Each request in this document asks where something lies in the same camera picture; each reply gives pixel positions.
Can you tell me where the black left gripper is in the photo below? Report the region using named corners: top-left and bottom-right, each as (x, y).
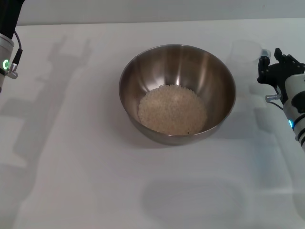
top-left (0, 0), bottom-right (24, 40)

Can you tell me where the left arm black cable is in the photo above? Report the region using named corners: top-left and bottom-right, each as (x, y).
top-left (8, 30), bottom-right (23, 80)

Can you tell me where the stainless steel bowl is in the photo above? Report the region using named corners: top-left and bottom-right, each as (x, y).
top-left (118, 43), bottom-right (237, 146)

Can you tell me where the pile of white rice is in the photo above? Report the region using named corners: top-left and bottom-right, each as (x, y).
top-left (137, 85), bottom-right (207, 135)

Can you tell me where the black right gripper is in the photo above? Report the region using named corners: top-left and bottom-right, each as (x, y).
top-left (257, 48), bottom-right (305, 88)

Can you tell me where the clear plastic cup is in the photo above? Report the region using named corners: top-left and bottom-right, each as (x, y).
top-left (229, 39), bottom-right (272, 67)

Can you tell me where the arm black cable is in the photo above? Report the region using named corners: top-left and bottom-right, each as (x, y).
top-left (8, 30), bottom-right (23, 80)
top-left (265, 94), bottom-right (286, 111)

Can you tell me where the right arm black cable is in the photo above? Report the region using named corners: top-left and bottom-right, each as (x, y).
top-left (265, 94), bottom-right (286, 111)

